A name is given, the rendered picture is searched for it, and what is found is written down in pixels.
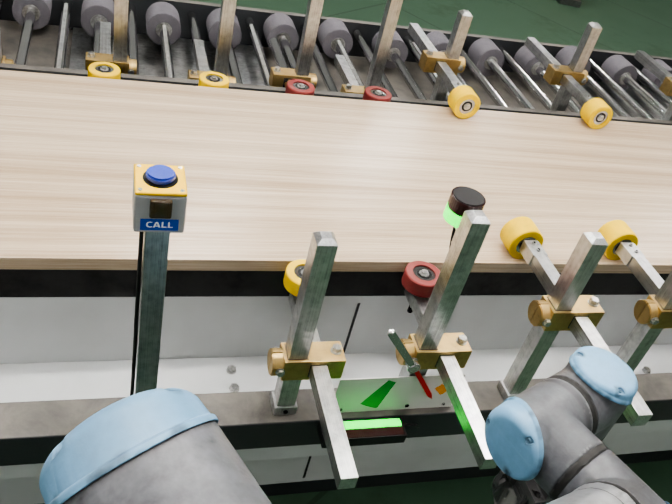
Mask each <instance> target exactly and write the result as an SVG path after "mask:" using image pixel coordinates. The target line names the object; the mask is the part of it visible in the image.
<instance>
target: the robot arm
mask: <svg viewBox="0 0 672 504"><path fill-rule="evenodd" d="M637 390H638V381H637V378H636V376H635V374H634V372H633V371H632V369H631V368H630V367H629V366H628V365H627V364H626V363H625V362H624V361H623V360H621V359H620V358H619V357H618V356H617V355H615V354H613V353H612V352H610V351H607V350H605V349H602V348H599V347H594V346H585V347H581V348H579V349H577V350H576V351H575V353H574V354H572V355H571V356H570V357H569V362H568V364H567V365H566V366H565V367H564V368H563V369H562V370H561V371H559V372H557V373H556V374H554V375H552V376H550V377H548V378H547V379H545V380H543V381H541V382H539V383H537V384H536V385H534V386H532V387H530V388H528V389H527V390H525V391H523V392H521V393H520V394H518V395H516V396H514V397H509V398H507V399H506V400H505V401H504V402H503V403H502V404H501V405H499V406H498V407H496V408H495V409H493V410H492V411H491V412H490V414H489V415H488V417H487V420H486V423H485V440H486V444H487V448H488V450H489V453H490V455H491V457H492V459H493V460H494V462H495V463H496V465H497V466H498V467H499V468H500V472H499V473H498V474H497V475H496V477H495V478H494V480H493V482H492V492H493V498H494V504H670V503H669V502H667V501H664V500H663V499H662V498H661V497H659V496H658V495H657V494H656V493H655V492H654V491H653V490H652V489H651V488H650V487H649V486H648V485H647V484H646V483H645V482H644V481H643V480H642V479H640V478H639V477H638V476H637V475H636V474H635V473H634V472H633V471H632V470H631V469H630V468H629V467H628V466H627V465H626V464H625V463H624V462H623V461H622V460H620V459H619V458H618V457H617V456H616V455H615V454H614V453H613V452H612V451H611V450H610V449H609V448H607V447H606V446H605V445H604V443H603V442H602V441H603V439H604V438H605V437H606V435H607V434H608V432H609V431H610V430H611V428H612V427H613V426H614V424H615V423H616V421H617V420H618V419H619V417H620V416H621V414H622V413H623V412H624V410H625V409H626V407H627V406H628V405H630V404H632V402H633V398H634V396H635V394H636V393H637ZM217 423H218V418H217V417H216V415H215V414H210V412H209V411H208V410H207V408H206V407H205V406H204V405H203V403H202V402H201V401H200V399H199V398H198V397H197V396H196V395H194V394H193V393H191V392H189V391H187V390H184V389H180V388H166V389H162V388H156V389H152V390H147V391H143V392H140V393H137V394H133V395H131V396H128V397H126V398H123V399H121V400H119V401H117V402H115V403H113V404H111V405H109V406H107V407H105V408H103V409H102V410H100V411H98V412H97V413H95V414H93V415H92V416H90V417H89V418H87V419H86V420H85V421H83V422H82V423H80V424H79V425H78V426H76V427H75V428H74V429H73V430H72V431H71V432H69V433H68V434H67V435H66V436H65V438H64V440H63V441H62V442H61V443H59V444H58V445H57V446H56V447H55V448H54V449H53V451H52V452H51V453H50V455H49V456H48V458H47V460H46V461H45V463H44V465H43V468H42V470H41V473H40V480H39V487H40V491H41V494H42V497H43V499H44V502H45V504H272V503H271V502H270V500H269V499H268V497H267V496H266V494H265V493H264V492H263V490H262V489H261V487H260V486H259V484H258V483H257V481H256V480H255V478H254V477H253V475H252V474H251V472H250V471H249V469H248V468H247V466H246V465H245V464H244V462H243V461H242V459H241V458H240V456H239V455H238V453H237V452H236V450H235V449H234V447H233V446H232V444H231V443H230V441H229V440H228V439H227V437H226V436H225V434H224V433H223V431H222V430H221V428H220V427H219V425H218V424H217Z"/></svg>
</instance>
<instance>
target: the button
mask: <svg viewBox="0 0 672 504"><path fill-rule="evenodd" d="M175 177H176V173H175V171H174V170H173V169H172V168H170V167H169V166H166V165H153V166H151V167H149V168H148V169H147V170H146V178H147V179H148V180H149V181H150V182H152V183H154V184H157V185H167V184H170V183H172V182H173V181H174V180H175Z"/></svg>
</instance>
